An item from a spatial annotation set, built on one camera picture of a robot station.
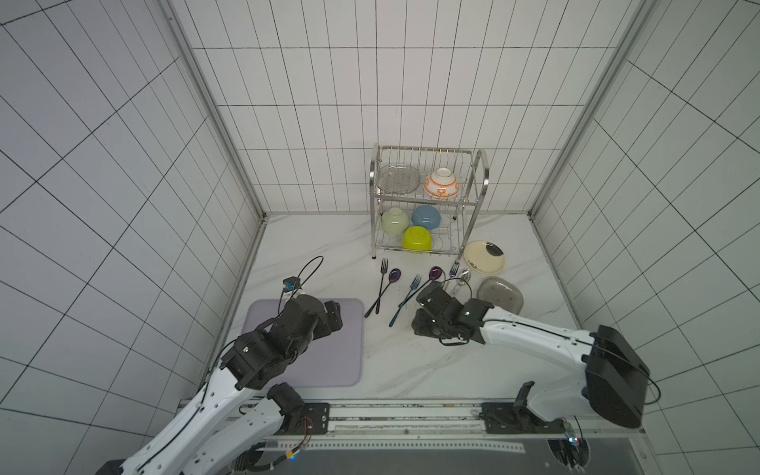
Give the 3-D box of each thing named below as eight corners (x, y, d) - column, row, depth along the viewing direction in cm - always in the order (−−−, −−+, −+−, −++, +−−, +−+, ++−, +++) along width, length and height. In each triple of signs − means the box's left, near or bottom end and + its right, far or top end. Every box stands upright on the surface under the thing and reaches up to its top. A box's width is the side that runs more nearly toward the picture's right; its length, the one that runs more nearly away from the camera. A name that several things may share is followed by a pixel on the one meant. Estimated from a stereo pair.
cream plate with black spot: (467, 272, 104) (469, 269, 102) (461, 244, 112) (462, 240, 110) (507, 272, 104) (509, 269, 102) (498, 244, 112) (499, 240, 110)
